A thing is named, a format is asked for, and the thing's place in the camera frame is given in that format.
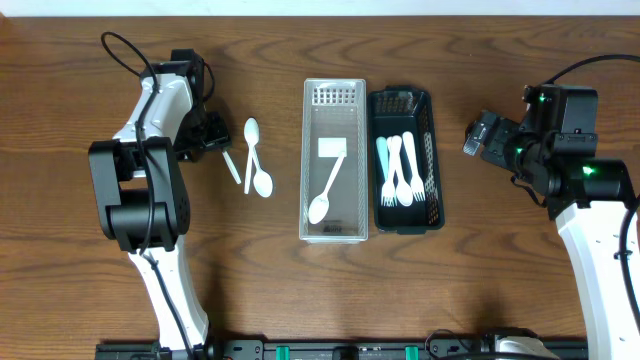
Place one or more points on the pale green fork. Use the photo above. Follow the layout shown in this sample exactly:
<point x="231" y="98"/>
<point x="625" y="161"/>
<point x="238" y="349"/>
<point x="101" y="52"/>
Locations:
<point x="383" y="155"/>

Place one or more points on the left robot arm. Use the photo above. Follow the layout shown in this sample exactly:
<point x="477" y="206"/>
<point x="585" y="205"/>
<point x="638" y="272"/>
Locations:
<point x="142" y="199"/>

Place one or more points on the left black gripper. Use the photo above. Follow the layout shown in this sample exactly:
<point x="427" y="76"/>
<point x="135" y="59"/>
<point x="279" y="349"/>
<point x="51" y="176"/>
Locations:
<point x="216" y="136"/>

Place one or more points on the clear plastic basket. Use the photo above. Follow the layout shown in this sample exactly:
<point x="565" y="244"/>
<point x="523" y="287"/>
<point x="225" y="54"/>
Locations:
<point x="334" y="108"/>

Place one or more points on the black plastic basket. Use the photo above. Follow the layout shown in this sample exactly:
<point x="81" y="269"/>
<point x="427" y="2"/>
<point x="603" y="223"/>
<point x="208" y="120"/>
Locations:
<point x="394" y="111"/>

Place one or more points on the white spoon bowl up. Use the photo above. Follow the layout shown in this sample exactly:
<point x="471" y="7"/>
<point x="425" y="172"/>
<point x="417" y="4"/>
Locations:
<point x="251" y="135"/>

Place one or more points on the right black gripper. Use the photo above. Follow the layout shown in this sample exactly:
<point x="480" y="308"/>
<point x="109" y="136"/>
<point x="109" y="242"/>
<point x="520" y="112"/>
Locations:
<point x="491" y="138"/>

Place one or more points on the white spoon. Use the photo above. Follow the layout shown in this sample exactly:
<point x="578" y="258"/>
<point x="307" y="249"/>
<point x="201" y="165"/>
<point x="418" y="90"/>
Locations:
<point x="403" y="190"/>
<point x="320" y="205"/>
<point x="231" y="166"/>

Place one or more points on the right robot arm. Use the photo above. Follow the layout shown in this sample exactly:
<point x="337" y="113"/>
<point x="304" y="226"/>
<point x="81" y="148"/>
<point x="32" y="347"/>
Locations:
<point x="551" y="154"/>

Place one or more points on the white label in basket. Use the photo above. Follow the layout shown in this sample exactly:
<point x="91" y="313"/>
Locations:
<point x="331" y="147"/>

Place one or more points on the white fork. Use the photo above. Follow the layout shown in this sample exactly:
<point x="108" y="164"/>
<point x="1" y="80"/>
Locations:
<point x="392" y="192"/>
<point x="416" y="182"/>

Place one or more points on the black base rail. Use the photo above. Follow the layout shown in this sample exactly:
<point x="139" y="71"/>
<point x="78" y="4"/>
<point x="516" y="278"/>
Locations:
<point x="439" y="345"/>

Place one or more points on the white spoon bowl down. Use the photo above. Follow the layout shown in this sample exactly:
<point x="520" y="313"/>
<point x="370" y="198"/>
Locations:
<point x="262" y="181"/>

